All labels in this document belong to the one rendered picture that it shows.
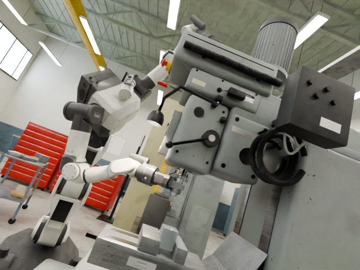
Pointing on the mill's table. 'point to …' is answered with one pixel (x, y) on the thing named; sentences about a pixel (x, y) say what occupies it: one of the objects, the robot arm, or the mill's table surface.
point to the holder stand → (155, 210)
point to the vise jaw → (149, 239)
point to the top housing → (180, 79)
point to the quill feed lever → (208, 139)
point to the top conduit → (232, 64)
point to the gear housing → (198, 83)
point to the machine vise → (109, 253)
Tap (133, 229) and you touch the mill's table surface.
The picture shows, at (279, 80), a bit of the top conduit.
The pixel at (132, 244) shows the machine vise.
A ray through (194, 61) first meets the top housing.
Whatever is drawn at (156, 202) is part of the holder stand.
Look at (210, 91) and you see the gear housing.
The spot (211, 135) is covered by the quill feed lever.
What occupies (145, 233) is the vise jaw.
